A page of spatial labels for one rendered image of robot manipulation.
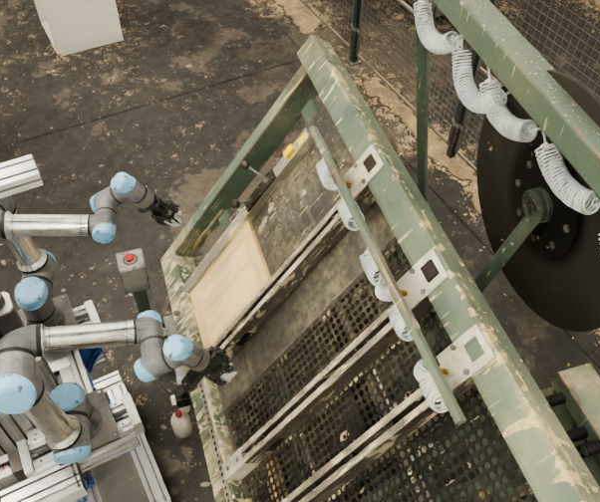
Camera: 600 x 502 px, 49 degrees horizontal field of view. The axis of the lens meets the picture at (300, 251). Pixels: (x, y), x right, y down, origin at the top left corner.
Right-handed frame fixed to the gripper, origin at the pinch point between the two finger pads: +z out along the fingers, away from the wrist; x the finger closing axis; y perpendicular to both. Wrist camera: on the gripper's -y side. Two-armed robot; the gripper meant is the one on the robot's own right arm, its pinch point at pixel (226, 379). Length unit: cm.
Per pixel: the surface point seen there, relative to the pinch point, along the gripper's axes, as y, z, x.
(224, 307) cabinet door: 3, 32, 45
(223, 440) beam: -23.3, 34.7, -1.1
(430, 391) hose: 54, -32, -54
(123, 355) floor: -82, 105, 112
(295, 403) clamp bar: 13.9, 10.0, -17.4
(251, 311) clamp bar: 15.6, 15.8, 25.6
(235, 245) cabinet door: 22, 25, 62
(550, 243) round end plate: 108, 4, -28
